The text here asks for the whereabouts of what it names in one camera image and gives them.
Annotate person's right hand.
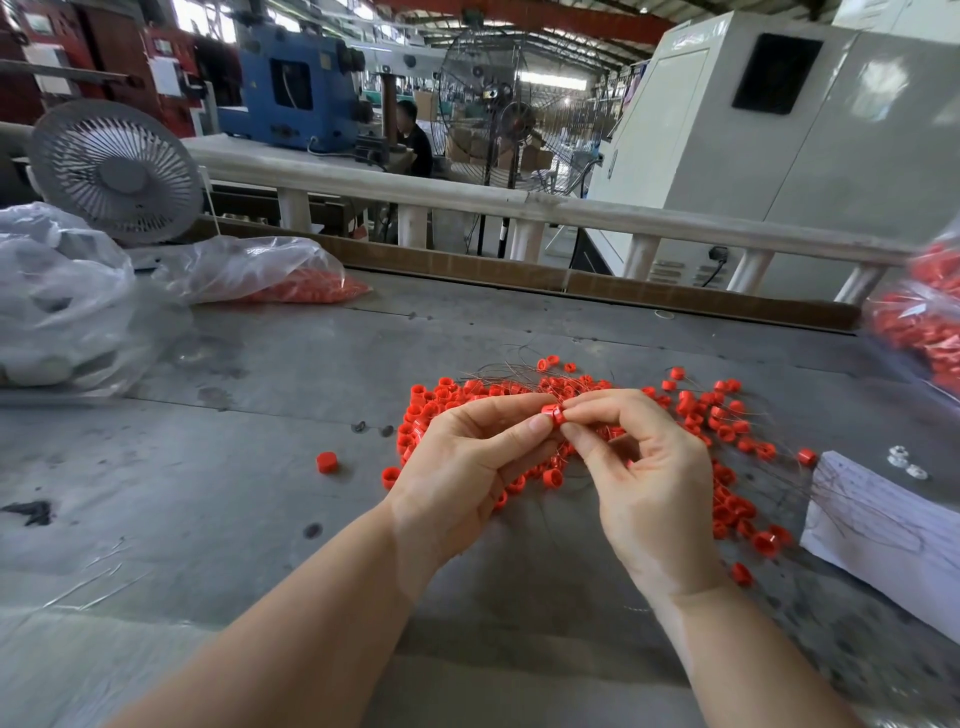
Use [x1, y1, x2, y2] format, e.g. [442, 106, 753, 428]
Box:
[558, 387, 729, 609]

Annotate person's left hand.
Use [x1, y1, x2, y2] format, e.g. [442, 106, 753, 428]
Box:
[379, 391, 560, 594]

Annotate pile of red plastic rings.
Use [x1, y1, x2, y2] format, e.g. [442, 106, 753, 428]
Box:
[379, 354, 821, 587]

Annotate bundle of thin metal wires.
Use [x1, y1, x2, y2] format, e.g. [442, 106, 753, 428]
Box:
[457, 360, 662, 497]

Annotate person's left forearm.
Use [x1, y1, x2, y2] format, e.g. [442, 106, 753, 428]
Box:
[105, 532, 437, 728]

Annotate brown wooden board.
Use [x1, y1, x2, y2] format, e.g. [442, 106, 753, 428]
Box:
[180, 217, 864, 333]

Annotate white paper sheet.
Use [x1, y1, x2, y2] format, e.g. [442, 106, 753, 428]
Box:
[799, 450, 960, 647]

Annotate clear bag with red pieces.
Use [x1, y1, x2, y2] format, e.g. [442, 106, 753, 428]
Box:
[154, 235, 369, 308]

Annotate white metal railing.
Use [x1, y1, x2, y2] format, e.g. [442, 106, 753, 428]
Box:
[180, 133, 917, 306]

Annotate large clear bag red pieces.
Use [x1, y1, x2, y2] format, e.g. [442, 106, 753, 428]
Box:
[862, 225, 960, 399]

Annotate blue industrial machine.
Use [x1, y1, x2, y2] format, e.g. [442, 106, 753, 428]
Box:
[222, 18, 377, 152]

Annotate large grey machine cabinet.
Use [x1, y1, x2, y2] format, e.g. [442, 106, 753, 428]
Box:
[585, 0, 960, 302]

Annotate crumpled clear plastic bag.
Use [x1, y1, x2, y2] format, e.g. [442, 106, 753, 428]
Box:
[0, 202, 159, 399]

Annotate white desk fan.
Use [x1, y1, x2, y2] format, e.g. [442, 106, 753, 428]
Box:
[27, 99, 207, 248]

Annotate red industrial machine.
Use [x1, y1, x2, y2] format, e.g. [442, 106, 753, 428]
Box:
[0, 0, 212, 140]

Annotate black pedestal fan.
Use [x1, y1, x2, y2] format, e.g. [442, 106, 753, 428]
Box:
[489, 93, 542, 257]

